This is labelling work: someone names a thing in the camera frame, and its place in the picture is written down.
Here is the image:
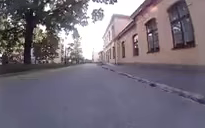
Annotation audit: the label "pale two-storey building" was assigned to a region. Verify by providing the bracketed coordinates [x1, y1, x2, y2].
[101, 13, 131, 65]

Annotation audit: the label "group of trees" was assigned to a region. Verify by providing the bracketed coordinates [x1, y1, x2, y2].
[33, 31, 86, 65]

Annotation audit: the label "grey asphalt road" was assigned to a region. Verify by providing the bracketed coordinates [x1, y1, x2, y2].
[0, 63, 205, 128]

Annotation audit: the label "stone kerb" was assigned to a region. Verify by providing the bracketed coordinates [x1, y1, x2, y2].
[100, 64, 205, 108]

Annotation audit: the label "long peach building arched windows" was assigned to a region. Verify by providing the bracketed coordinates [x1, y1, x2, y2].
[114, 0, 205, 67]

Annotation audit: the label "grey pavement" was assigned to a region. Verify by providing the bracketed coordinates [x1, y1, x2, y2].
[103, 63, 205, 101]

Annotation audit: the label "large dark-trunk tree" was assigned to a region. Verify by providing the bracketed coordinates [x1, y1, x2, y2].
[0, 0, 118, 65]

